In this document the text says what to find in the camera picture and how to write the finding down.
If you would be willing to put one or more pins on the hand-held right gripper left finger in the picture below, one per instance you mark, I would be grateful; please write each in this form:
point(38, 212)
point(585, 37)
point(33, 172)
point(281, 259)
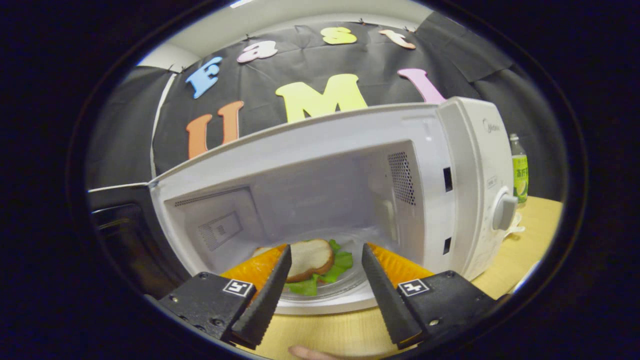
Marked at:
point(262, 305)

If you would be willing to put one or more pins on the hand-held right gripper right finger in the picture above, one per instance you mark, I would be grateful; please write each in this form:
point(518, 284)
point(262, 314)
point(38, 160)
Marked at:
point(390, 305)

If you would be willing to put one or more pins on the sandwich with lettuce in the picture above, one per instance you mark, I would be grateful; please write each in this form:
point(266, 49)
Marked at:
point(312, 257)

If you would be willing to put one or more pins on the white microwave oven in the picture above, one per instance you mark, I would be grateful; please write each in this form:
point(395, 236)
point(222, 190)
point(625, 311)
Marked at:
point(325, 145)

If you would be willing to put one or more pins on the green drink bottle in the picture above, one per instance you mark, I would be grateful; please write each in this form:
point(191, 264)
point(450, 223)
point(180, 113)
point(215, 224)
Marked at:
point(520, 175)

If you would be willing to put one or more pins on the black backdrop cloth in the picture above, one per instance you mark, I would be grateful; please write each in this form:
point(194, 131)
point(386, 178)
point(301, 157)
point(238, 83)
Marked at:
point(125, 125)

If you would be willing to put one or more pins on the long ceiling light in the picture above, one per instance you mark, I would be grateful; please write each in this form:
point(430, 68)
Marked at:
point(240, 3)

